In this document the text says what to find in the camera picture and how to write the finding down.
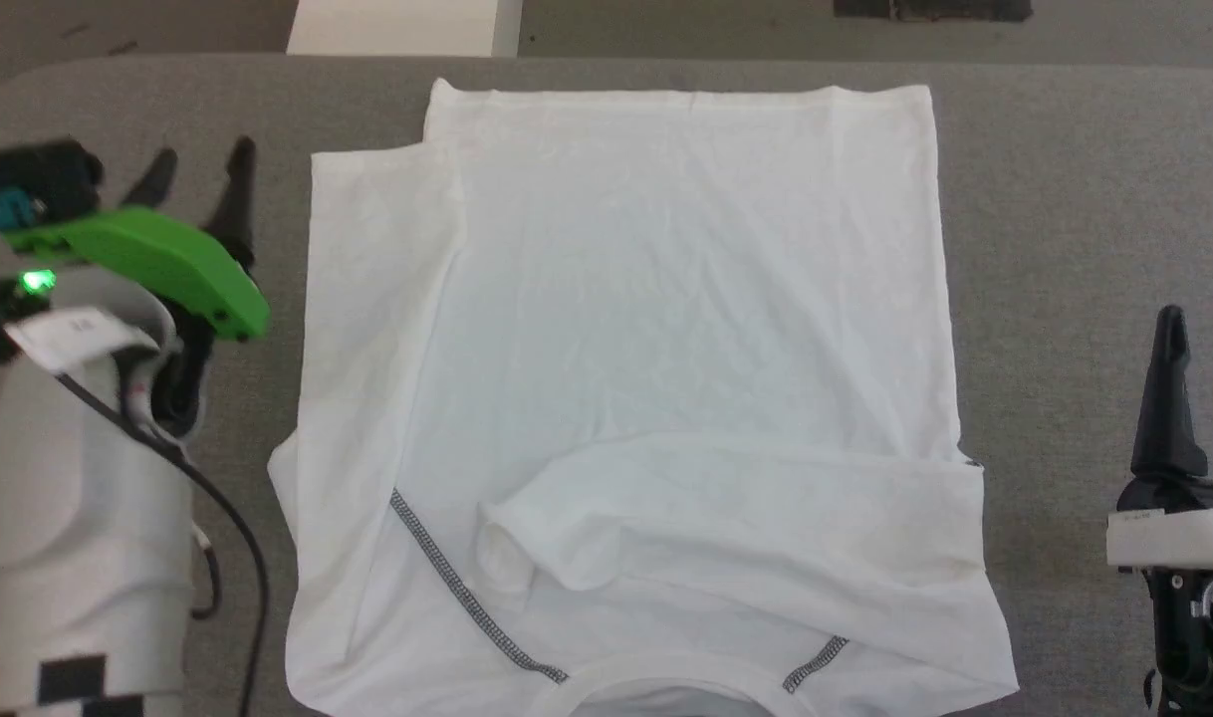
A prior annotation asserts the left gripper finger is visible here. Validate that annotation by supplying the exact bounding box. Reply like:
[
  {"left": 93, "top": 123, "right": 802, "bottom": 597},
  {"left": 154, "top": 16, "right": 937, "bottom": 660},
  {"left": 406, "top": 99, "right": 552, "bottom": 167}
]
[
  {"left": 119, "top": 148, "right": 180, "bottom": 213},
  {"left": 202, "top": 136, "right": 259, "bottom": 271}
]

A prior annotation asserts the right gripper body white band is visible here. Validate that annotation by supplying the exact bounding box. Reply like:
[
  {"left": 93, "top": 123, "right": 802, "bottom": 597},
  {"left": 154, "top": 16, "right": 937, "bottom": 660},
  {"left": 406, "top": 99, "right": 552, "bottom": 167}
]
[{"left": 1106, "top": 470, "right": 1213, "bottom": 717}]

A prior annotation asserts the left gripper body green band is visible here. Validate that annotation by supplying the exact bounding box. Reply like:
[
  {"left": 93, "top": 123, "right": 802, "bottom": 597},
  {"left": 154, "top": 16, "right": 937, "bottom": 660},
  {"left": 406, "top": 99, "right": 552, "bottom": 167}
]
[{"left": 7, "top": 207, "right": 271, "bottom": 440}]

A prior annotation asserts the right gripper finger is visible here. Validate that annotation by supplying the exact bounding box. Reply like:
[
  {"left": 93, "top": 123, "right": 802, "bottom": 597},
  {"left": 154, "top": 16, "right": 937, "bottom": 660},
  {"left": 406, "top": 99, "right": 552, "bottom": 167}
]
[{"left": 1131, "top": 305, "right": 1209, "bottom": 481}]

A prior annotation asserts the white t-shirt garment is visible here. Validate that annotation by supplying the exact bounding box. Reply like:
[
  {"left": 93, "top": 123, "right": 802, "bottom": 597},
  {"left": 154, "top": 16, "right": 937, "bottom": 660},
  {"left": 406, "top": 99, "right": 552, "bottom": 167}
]
[{"left": 267, "top": 78, "right": 1021, "bottom": 717}]

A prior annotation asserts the white rectangular box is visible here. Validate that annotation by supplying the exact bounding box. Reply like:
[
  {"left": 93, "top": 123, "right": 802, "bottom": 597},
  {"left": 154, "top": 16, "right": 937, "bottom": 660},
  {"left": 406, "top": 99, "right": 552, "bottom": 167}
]
[{"left": 287, "top": 0, "right": 524, "bottom": 59}]

